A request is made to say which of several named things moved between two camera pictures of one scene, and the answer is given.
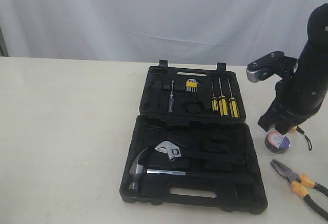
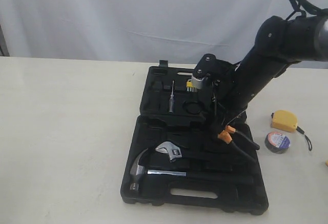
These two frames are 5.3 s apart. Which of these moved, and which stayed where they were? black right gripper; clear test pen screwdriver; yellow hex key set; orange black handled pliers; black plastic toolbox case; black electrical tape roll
Moved: black right gripper; orange black handled pliers
Stayed: clear test pen screwdriver; black electrical tape roll; black plastic toolbox case; yellow hex key set
